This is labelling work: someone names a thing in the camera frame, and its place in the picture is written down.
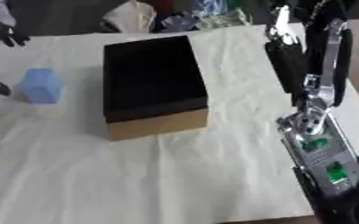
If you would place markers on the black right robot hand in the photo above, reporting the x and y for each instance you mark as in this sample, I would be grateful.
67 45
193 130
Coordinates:
290 67

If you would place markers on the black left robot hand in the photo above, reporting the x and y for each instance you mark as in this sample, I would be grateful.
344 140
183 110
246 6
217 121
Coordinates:
4 32

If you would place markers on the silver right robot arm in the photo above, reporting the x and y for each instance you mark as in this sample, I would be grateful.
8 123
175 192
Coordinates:
326 157

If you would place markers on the tan cardboard box black inside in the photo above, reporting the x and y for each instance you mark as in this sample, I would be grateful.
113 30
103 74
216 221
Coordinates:
149 78

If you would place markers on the light blue block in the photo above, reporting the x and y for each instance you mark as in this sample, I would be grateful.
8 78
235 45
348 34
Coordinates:
41 85

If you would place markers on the green and white bag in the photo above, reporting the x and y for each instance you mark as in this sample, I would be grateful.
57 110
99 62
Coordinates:
223 19

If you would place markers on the blue plastic bag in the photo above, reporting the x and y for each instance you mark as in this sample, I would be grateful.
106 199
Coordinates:
178 22

